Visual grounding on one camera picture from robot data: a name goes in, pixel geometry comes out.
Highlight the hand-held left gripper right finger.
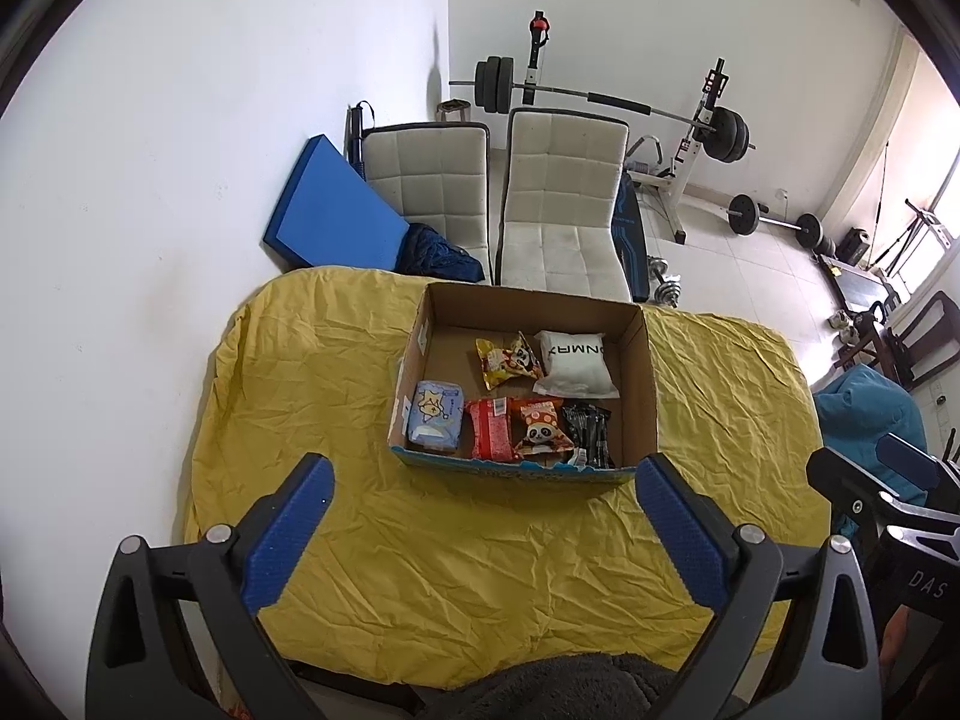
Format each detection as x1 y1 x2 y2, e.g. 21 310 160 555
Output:
634 454 882 720

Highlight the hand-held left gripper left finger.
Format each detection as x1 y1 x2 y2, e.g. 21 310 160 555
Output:
85 452 336 720

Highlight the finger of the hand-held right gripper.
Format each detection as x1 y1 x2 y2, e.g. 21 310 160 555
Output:
877 433 960 503
806 448 960 533

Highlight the black foil packet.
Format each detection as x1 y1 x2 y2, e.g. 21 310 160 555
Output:
562 403 616 468

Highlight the cardboard box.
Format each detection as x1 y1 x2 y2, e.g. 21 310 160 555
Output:
388 281 659 487

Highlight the orange panda snack packet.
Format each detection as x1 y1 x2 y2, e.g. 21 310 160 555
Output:
510 397 575 462

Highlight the blue tissue pack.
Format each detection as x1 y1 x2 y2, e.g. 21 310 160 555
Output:
405 380 464 453

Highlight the white soft packet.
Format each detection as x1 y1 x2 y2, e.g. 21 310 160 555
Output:
532 330 621 398

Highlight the red snack packet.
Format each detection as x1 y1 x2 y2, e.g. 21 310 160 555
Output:
463 397 518 461

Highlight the yellow panda snack packet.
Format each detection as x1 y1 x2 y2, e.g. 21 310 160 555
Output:
475 331 545 391

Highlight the person's right forearm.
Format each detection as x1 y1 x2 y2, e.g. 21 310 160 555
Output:
881 611 960 695

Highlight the teal beanbag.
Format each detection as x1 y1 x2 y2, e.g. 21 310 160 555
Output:
812 365 929 507

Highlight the dark wooden chair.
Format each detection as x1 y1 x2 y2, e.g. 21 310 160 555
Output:
836 291 960 391

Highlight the black treadmill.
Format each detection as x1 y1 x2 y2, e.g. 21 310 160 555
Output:
819 255 897 308

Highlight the yellow tablecloth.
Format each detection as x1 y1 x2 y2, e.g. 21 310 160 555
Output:
184 265 824 689

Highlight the grey fleece clothing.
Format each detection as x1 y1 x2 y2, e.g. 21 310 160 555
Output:
439 652 676 720

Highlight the chrome dumbbell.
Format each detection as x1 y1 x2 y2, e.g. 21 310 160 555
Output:
646 256 683 308

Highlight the short barbell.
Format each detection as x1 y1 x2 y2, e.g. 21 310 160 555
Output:
727 193 822 248

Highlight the black and blue bench pad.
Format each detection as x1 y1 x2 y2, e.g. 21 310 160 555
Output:
609 169 650 303

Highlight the dark blue cloth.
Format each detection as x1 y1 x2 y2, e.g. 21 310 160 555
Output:
395 223 485 286

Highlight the blue foam mat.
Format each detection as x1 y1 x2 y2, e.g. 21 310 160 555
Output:
260 135 411 272

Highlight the white padded chair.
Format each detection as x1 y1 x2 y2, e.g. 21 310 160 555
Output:
361 122 494 286
497 107 635 306

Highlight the white weight bench rack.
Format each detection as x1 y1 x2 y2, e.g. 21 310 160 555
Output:
525 11 728 245

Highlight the black bag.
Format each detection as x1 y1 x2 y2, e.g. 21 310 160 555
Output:
345 100 376 181

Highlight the long barbell with black plates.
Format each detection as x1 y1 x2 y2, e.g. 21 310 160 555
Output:
448 56 757 164

